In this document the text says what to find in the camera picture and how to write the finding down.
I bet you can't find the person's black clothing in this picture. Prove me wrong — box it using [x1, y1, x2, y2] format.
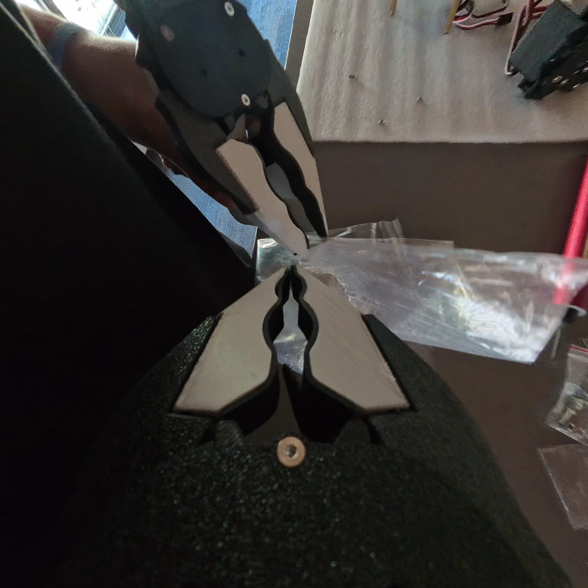
[0, 0, 258, 588]

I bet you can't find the person's left forearm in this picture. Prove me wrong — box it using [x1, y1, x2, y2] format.
[21, 7, 184, 161]

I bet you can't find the clear screw bag red zip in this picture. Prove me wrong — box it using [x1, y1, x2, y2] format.
[544, 337, 588, 442]

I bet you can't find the white foam mat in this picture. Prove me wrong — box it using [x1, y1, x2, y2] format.
[296, 0, 588, 143]

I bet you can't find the large clear parts bag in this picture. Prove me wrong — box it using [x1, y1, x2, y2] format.
[255, 220, 588, 366]

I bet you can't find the red electric screwdriver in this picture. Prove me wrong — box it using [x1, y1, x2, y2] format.
[549, 158, 588, 359]

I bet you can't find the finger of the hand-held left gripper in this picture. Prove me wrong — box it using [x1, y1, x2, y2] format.
[264, 102, 330, 238]
[215, 139, 309, 254]

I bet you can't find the person's left hand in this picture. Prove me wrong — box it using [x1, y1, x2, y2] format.
[158, 152, 237, 209]

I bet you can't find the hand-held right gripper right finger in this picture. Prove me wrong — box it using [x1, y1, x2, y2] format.
[293, 269, 411, 415]

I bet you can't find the red white black servo cable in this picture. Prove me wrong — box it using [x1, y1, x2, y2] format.
[452, 0, 513, 33]

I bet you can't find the black servo claw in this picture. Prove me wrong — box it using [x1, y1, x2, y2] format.
[510, 0, 588, 99]

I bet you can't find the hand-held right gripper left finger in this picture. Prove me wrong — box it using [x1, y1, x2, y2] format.
[175, 268, 293, 416]

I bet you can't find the tied red white servo cable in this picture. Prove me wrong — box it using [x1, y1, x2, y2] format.
[503, 0, 545, 76]

